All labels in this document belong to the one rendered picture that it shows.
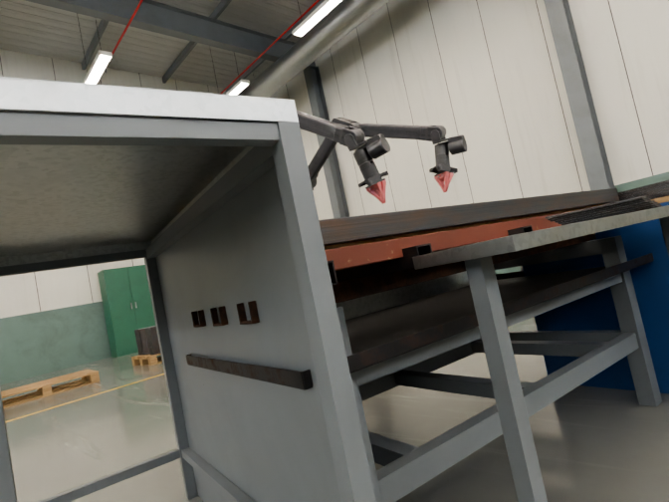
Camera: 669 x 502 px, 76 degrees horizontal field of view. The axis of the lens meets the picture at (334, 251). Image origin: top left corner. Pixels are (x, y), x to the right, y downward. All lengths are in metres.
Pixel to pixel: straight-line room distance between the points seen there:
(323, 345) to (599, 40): 8.42
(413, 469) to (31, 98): 1.00
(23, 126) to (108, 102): 0.10
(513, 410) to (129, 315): 10.14
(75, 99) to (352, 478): 0.67
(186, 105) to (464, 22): 9.49
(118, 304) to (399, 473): 9.91
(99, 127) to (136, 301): 10.22
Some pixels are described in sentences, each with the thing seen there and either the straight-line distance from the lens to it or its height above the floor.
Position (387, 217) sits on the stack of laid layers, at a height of 0.86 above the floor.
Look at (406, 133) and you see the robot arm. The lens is 1.88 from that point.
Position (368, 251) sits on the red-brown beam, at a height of 0.78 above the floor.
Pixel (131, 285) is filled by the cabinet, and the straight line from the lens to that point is 10.84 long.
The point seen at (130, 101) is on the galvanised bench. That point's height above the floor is 1.03.
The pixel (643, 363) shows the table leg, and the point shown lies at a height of 0.17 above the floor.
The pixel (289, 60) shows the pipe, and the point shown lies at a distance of 11.01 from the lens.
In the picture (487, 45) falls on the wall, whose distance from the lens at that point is 9.65.
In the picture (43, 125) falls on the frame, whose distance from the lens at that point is 0.65.
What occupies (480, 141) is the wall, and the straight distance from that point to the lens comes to 9.33.
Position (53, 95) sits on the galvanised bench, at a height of 1.03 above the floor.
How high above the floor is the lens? 0.74
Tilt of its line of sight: 4 degrees up
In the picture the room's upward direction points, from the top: 12 degrees counter-clockwise
